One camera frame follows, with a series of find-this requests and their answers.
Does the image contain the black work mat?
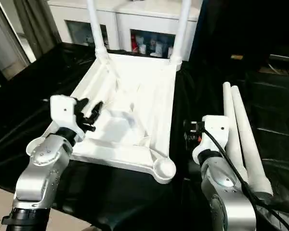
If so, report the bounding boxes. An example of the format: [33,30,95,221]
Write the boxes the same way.
[0,40,289,231]

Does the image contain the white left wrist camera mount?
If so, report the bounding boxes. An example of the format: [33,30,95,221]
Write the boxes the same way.
[50,95,86,142]

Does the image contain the white glass-door cabinet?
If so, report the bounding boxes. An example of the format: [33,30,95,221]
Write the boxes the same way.
[48,0,200,61]

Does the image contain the white plastic table top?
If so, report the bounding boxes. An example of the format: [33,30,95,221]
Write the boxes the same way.
[26,51,184,185]

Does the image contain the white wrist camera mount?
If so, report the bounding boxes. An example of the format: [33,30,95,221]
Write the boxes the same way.
[192,115,230,164]
[50,95,86,142]

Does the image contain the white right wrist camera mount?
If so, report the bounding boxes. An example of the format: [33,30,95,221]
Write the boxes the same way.
[192,115,230,164]

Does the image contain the grey curtain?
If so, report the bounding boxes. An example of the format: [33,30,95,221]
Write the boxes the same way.
[14,0,62,58]

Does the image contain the large black case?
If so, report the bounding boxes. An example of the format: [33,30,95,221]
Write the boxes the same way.
[190,0,289,73]

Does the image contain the white plastic table leg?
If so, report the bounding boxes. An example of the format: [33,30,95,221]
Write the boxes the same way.
[86,0,109,60]
[170,0,192,70]
[231,86,273,195]
[222,81,249,181]

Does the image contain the long grey metal bar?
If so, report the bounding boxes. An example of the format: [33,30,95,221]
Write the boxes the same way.
[269,54,289,64]

